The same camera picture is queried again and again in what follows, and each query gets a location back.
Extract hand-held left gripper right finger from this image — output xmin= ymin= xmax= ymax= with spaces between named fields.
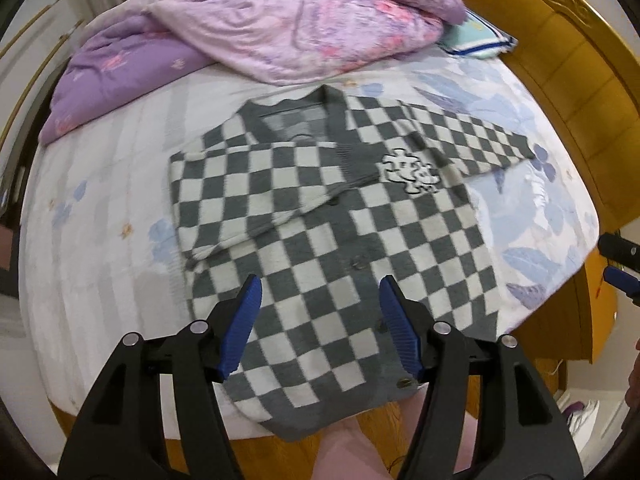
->
xmin=378 ymin=275 xmax=586 ymax=480

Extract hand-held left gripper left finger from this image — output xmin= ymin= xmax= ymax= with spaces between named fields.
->
xmin=57 ymin=274 xmax=264 ymax=480

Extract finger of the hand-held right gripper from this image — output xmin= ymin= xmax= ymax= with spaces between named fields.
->
xmin=602 ymin=266 xmax=640 ymax=307
xmin=598 ymin=232 xmax=640 ymax=273

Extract grey white checkered cardigan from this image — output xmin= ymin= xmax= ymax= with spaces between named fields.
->
xmin=169 ymin=85 xmax=535 ymax=442

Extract person's legs in pink pants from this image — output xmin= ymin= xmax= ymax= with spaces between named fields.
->
xmin=312 ymin=400 xmax=481 ymax=480

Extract white purple sneaker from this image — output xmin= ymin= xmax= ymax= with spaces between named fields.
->
xmin=560 ymin=400 xmax=601 ymax=436

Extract blue striped pillow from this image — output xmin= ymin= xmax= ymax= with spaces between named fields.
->
xmin=440 ymin=10 xmax=518 ymax=58

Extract purple floral quilt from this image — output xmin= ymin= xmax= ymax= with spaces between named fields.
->
xmin=39 ymin=0 xmax=468 ymax=146

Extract bamboo pole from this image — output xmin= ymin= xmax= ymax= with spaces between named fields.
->
xmin=0 ymin=20 xmax=85 ymax=151
xmin=0 ymin=0 xmax=68 ymax=61

